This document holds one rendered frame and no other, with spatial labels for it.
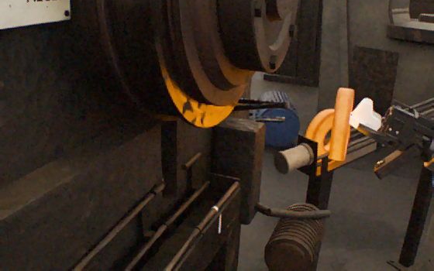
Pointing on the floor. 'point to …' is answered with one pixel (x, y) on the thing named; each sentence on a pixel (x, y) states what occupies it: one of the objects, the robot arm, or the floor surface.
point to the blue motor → (277, 131)
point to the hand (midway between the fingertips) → (343, 115)
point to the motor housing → (294, 241)
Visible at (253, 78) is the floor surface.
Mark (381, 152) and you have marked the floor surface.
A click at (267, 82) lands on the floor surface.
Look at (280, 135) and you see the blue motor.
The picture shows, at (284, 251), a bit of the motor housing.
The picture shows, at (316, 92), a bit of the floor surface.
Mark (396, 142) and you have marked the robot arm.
